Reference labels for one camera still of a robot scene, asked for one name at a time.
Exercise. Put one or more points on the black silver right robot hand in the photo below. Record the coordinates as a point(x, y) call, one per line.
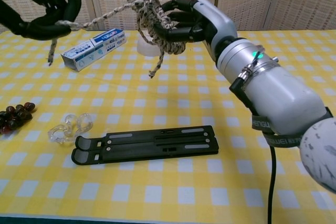
point(210, 19)

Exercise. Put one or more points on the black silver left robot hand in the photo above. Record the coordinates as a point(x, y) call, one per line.
point(71, 3)

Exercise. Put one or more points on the blue white toothpaste box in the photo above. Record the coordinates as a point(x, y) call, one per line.
point(92, 51)

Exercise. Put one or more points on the beige upturned bowl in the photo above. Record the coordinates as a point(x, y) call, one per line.
point(144, 49)

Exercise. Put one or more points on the dark red grape bunch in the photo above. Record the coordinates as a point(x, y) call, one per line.
point(15, 116)

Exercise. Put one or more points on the black folded laptop stand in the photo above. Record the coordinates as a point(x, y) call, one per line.
point(147, 145)

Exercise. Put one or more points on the yellow white checkered tablecloth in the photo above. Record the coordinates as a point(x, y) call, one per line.
point(183, 195)

